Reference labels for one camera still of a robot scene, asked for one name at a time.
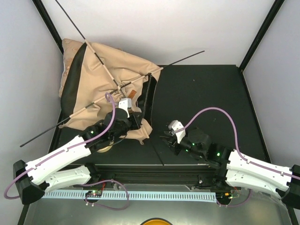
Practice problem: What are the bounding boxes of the black tent pole one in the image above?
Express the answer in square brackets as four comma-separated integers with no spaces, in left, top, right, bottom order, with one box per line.
[55,0,165,166]

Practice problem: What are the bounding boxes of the beige pet tent fabric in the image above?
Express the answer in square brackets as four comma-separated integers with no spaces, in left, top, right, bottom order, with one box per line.
[58,42,164,146]

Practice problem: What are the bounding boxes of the black tent pole two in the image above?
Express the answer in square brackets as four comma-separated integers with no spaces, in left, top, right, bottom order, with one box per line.
[20,50,205,148]

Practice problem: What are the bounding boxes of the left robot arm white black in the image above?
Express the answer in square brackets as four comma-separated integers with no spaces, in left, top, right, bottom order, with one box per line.
[13,108,143,205]

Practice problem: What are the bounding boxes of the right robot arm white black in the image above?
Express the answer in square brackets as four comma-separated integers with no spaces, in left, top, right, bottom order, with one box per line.
[161,128,300,209]

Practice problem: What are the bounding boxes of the yellow pet bowl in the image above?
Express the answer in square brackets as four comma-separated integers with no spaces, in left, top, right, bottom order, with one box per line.
[97,145,112,153]

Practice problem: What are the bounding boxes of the yellow round object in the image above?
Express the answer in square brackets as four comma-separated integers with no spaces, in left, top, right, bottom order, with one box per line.
[141,218,172,225]

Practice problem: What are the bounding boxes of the small electronics board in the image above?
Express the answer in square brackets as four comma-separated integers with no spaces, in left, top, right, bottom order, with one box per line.
[85,190,102,197]

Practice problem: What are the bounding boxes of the beige patterned pillow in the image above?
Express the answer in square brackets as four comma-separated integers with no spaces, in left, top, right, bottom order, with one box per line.
[59,38,83,97]

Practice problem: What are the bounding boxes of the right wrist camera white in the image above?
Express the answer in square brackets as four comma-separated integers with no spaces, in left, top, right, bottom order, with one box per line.
[168,120,186,144]

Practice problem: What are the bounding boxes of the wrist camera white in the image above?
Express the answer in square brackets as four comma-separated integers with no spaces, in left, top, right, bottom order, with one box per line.
[118,97,132,118]
[168,120,186,144]

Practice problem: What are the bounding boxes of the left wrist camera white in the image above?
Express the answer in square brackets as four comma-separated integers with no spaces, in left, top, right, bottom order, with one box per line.
[118,97,132,118]

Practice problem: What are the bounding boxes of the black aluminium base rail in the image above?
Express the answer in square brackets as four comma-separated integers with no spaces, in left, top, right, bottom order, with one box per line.
[85,163,230,189]

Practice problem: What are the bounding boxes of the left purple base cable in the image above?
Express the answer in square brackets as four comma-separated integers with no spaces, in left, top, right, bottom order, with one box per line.
[84,179,130,210]

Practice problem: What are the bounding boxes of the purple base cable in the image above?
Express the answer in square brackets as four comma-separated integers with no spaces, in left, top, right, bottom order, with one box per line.
[84,179,130,210]
[215,187,253,209]

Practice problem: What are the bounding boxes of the white slotted cable duct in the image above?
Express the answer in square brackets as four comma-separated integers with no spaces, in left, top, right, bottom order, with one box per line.
[43,189,217,203]

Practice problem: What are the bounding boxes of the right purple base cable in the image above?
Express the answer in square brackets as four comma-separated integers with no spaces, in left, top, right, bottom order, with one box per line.
[215,187,253,209]

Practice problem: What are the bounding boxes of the left black frame post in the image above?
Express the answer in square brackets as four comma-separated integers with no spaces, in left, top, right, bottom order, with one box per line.
[32,0,64,54]

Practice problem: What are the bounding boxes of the black frame post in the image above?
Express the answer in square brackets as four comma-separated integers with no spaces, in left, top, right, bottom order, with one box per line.
[239,0,285,73]
[32,0,64,54]

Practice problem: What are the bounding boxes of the right black frame post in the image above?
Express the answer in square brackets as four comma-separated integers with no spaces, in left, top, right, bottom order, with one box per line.
[239,0,285,73]

